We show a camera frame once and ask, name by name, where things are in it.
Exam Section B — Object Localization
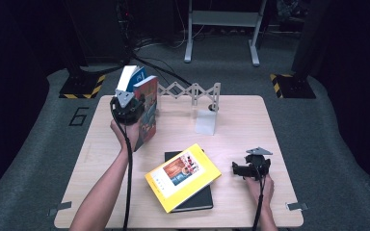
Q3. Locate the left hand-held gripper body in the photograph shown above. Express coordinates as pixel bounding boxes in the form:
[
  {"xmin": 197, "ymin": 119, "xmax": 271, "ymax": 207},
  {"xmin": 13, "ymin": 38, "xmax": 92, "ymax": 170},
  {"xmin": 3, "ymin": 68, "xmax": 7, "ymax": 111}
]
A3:
[{"xmin": 109, "ymin": 89, "xmax": 145, "ymax": 126}]

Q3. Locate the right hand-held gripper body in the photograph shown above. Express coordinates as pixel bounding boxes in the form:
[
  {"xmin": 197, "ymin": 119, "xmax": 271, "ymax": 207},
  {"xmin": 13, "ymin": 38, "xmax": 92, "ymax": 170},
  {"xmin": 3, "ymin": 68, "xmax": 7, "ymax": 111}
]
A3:
[{"xmin": 245, "ymin": 146, "xmax": 274, "ymax": 181}]

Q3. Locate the thick blue book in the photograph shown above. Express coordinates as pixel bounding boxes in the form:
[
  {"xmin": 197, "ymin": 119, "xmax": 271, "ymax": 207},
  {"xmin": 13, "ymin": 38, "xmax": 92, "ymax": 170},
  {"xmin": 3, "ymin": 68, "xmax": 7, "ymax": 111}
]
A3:
[{"xmin": 117, "ymin": 64, "xmax": 148, "ymax": 94}]

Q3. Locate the red illustrated book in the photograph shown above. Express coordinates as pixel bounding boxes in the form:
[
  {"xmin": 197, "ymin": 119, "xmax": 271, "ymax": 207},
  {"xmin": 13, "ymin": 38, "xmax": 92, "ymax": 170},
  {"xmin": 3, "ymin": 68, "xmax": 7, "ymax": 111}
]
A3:
[{"xmin": 132, "ymin": 75, "xmax": 159, "ymax": 152}]

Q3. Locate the black book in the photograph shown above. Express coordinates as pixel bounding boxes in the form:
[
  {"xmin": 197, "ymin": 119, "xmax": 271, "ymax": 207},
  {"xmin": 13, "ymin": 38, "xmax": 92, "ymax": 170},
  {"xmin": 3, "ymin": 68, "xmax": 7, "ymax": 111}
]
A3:
[{"xmin": 164, "ymin": 150, "xmax": 214, "ymax": 214}]

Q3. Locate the white expandable book rack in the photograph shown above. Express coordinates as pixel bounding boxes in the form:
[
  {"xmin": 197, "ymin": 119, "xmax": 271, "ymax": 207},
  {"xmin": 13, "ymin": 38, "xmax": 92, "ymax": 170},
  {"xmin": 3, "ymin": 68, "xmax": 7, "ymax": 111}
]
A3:
[{"xmin": 156, "ymin": 81, "xmax": 222, "ymax": 137}]

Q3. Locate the yellow book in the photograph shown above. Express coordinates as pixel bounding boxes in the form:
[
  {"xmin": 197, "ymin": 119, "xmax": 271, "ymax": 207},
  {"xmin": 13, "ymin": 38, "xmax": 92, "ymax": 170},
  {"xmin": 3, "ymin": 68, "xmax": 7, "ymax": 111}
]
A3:
[{"xmin": 144, "ymin": 142, "xmax": 223, "ymax": 214}]

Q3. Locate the person's right hand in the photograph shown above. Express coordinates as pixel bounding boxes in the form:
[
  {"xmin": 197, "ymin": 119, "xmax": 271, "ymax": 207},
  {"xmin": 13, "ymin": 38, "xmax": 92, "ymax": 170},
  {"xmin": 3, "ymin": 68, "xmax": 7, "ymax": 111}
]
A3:
[{"xmin": 244, "ymin": 174, "xmax": 275, "ymax": 206}]

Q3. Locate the person's left hand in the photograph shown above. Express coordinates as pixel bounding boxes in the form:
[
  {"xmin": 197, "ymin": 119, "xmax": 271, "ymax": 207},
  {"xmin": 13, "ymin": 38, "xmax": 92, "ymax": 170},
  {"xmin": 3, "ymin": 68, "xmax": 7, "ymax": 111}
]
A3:
[{"xmin": 110, "ymin": 118, "xmax": 142, "ymax": 152}]

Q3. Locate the black stand base, striped edge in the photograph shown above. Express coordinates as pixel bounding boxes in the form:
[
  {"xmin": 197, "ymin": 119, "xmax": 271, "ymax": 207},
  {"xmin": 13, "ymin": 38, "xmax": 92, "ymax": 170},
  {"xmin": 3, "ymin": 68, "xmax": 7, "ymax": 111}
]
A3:
[
  {"xmin": 58, "ymin": 64, "xmax": 107, "ymax": 100},
  {"xmin": 269, "ymin": 72, "xmax": 317, "ymax": 99}
]

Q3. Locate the grey tape strip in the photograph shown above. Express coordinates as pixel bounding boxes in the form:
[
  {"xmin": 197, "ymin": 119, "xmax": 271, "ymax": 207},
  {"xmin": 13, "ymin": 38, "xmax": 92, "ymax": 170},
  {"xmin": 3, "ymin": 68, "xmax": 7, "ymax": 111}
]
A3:
[
  {"xmin": 47, "ymin": 200, "xmax": 73, "ymax": 217},
  {"xmin": 285, "ymin": 201, "xmax": 309, "ymax": 212}
]

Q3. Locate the dark equipment tower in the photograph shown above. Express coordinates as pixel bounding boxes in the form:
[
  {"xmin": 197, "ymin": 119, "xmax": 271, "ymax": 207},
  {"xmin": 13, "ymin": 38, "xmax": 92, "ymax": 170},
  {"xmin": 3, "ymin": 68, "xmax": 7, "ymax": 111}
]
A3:
[{"xmin": 114, "ymin": 0, "xmax": 134, "ymax": 65}]

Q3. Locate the right hand-held gripper black cable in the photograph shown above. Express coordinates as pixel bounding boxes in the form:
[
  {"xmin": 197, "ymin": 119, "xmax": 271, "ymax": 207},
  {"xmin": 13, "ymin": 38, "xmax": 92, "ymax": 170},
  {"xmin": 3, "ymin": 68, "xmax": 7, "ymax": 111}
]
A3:
[{"xmin": 251, "ymin": 163, "xmax": 268, "ymax": 231}]

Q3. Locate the hand-held gripper black cable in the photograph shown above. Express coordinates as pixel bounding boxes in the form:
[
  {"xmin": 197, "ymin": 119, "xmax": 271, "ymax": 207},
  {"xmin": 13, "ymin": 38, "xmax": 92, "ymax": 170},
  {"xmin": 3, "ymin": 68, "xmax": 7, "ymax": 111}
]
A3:
[
  {"xmin": 110, "ymin": 105, "xmax": 134, "ymax": 231},
  {"xmin": 251, "ymin": 163, "xmax": 268, "ymax": 231}
]

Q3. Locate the black floor cable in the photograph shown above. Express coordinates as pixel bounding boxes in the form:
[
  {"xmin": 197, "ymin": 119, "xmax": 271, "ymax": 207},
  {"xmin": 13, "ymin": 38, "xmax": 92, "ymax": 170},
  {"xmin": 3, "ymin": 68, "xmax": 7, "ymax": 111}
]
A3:
[{"xmin": 131, "ymin": 52, "xmax": 194, "ymax": 88}]

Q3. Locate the bundle of light floor cables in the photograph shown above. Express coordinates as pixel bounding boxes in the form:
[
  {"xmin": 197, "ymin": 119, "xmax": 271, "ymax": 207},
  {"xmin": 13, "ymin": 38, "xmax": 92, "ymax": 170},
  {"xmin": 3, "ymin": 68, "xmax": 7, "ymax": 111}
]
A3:
[{"xmin": 134, "ymin": 23, "xmax": 206, "ymax": 51}]

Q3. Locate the left hand-held gripper black cable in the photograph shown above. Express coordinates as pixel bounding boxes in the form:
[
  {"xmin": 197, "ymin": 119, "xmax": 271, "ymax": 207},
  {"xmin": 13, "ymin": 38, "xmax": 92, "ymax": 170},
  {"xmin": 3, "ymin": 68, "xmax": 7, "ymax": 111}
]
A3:
[{"xmin": 110, "ymin": 105, "xmax": 134, "ymax": 231}]

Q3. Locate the white metal stand frame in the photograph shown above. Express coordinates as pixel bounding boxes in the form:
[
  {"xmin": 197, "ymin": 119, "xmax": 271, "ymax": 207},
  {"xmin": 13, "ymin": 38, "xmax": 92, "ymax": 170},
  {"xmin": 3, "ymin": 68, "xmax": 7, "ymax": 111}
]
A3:
[{"xmin": 183, "ymin": 0, "xmax": 269, "ymax": 67}]

